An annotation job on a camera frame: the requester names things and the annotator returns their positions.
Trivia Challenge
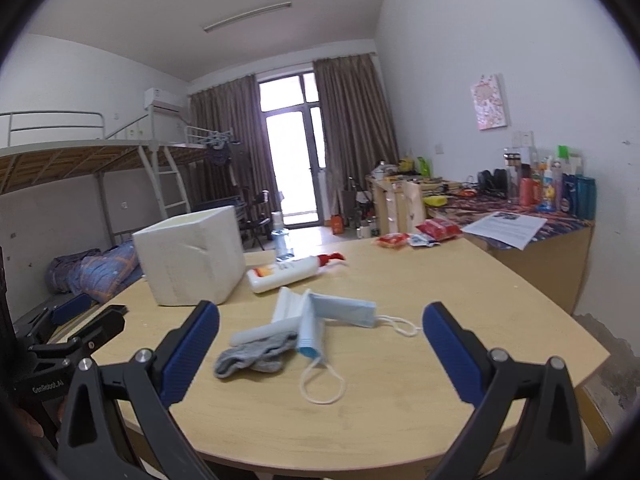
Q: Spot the grey sock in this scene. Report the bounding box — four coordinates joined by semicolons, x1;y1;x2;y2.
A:
214;332;297;379

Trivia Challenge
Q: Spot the white tissue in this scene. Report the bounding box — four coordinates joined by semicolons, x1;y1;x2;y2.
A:
271;287;311;323

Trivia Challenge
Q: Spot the blue face mask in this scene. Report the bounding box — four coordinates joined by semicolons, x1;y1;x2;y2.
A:
296;289;420;405

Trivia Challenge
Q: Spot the person's left hand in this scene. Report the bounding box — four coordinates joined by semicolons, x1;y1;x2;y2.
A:
12;406;44;439

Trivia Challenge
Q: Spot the blue orange quilt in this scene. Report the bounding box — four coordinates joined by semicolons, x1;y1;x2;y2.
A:
46;240;142;304

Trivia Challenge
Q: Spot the white styrofoam box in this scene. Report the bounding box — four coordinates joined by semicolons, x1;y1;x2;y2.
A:
134;206;245;307

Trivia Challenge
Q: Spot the metal bunk bed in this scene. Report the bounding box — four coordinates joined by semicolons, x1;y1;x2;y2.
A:
1;106;230;242

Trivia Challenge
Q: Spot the white lotion pump bottle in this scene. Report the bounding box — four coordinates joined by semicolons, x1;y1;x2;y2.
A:
246;252;345;294

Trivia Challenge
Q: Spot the black folding chair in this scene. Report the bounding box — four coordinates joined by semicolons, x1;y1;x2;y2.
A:
239;190;271;250

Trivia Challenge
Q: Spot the white printed paper sheet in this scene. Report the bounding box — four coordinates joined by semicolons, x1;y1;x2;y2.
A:
461;211;547;250

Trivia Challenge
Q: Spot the white air conditioner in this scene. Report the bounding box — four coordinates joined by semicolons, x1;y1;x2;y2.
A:
143;88;186;113

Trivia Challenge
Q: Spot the red snack packet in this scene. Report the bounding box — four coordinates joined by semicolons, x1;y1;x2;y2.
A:
416;218;462;242

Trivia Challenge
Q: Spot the brown left curtain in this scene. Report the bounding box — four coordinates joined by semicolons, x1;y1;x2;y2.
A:
190;75;281;211

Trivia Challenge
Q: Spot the brown curtain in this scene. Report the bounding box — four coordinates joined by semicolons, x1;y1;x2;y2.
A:
312;54;399;214
190;75;281;211

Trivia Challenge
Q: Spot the orange snack packet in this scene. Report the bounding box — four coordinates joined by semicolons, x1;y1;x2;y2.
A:
375;233;409;249

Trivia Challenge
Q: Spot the wooden smiley chair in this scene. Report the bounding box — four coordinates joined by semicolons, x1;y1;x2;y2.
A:
401;181;425;233

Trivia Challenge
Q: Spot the wooden drawer desk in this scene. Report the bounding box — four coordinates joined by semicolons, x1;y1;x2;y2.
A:
367;177;454;234

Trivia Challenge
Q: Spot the glass balcony door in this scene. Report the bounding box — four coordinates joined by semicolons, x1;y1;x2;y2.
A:
258;70;326;228

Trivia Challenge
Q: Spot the brown right curtain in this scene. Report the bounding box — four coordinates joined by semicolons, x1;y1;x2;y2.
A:
312;54;399;214

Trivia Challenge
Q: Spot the ceiling fluorescent lamp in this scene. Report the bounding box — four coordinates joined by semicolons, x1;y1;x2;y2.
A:
202;0;293;34

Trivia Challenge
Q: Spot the pink cartoon wall picture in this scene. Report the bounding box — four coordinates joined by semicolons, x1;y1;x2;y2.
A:
471;74;508;131

